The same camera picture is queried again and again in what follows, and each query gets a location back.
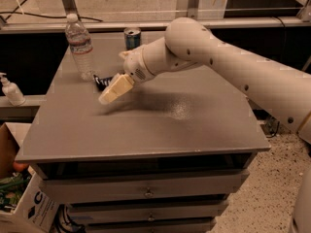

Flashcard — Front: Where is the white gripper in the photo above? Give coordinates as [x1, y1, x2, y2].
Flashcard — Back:
[98, 46, 156, 104]

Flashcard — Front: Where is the dark blue rxbar wrapper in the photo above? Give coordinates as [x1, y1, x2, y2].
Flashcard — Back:
[93, 75, 113, 91]

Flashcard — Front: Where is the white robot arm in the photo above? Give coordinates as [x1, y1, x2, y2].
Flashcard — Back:
[99, 17, 311, 143]

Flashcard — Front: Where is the clear plastic water bottle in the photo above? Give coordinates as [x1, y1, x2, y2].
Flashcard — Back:
[65, 14, 96, 82]

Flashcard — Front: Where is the white pump sanitizer bottle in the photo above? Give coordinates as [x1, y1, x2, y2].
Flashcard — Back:
[0, 73, 25, 106]

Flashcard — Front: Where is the blue silver energy drink can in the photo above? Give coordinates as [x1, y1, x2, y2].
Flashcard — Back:
[123, 27, 141, 50]

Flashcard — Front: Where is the grey drawer cabinet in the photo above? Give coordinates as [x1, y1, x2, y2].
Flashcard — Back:
[15, 28, 272, 233]

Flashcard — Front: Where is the white cardboard box with items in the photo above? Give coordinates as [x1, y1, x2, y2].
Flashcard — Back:
[0, 122, 58, 233]

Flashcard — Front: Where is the black cable on floor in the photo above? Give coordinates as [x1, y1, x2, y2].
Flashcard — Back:
[0, 0, 104, 23]

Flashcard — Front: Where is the black cable at right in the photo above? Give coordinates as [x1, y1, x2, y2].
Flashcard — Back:
[264, 119, 281, 139]

